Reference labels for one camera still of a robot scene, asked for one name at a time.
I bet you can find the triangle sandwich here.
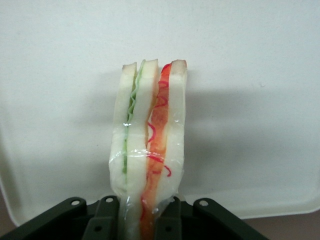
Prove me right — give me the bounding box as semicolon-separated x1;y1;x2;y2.
107;58;189;240

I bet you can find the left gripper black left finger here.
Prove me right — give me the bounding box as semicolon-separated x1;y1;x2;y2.
0;196;126;240

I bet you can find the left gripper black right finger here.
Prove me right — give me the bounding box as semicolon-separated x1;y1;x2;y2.
154;197;271;240

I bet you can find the cream plastic serving tray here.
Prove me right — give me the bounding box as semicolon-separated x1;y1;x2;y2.
0;0;320;227

